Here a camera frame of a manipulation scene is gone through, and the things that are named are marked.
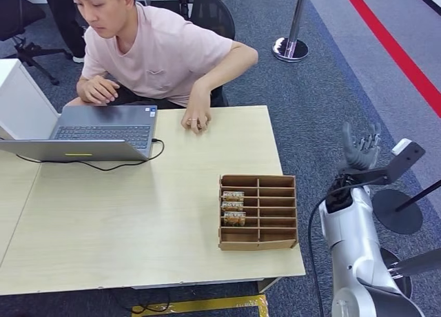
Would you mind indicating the grey five-finger robot hand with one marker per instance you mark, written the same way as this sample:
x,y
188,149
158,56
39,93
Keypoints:
x,y
365,155

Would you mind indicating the person's right hand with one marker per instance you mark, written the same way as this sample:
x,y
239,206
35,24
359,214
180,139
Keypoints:
x,y
96,90

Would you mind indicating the person's left hand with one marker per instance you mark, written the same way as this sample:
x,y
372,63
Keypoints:
x,y
197,111

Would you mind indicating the person's left forearm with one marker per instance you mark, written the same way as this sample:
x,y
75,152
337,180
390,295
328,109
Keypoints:
x,y
227,68

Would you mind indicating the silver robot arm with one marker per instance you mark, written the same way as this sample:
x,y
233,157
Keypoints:
x,y
351,246

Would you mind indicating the person's right forearm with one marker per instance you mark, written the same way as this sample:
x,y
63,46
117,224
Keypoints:
x,y
74,102

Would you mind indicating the person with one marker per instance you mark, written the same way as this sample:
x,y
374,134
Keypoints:
x,y
161,54
62,18

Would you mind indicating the cardboard card organiser box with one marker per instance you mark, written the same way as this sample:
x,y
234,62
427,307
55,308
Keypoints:
x,y
276,244

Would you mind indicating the grey laptop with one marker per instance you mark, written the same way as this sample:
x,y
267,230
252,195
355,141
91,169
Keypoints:
x,y
103,132

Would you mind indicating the white box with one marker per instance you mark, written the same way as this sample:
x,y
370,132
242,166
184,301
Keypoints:
x,y
24,100

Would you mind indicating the black mesh office chair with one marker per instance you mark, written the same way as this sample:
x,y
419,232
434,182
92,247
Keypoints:
x,y
214,13

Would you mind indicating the black equipment stand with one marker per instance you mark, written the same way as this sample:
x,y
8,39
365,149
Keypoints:
x,y
181,4

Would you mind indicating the black office chair star base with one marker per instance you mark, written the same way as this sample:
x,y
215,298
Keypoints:
x,y
17,13

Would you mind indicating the white desk leg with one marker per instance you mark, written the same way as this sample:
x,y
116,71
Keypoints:
x,y
269,285

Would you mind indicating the yellow floor tape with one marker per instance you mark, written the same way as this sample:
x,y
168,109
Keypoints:
x,y
206,304

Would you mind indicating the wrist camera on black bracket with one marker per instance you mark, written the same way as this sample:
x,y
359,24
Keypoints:
x,y
399,162

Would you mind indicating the black stanchion post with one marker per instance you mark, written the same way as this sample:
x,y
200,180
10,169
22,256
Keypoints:
x,y
396,212

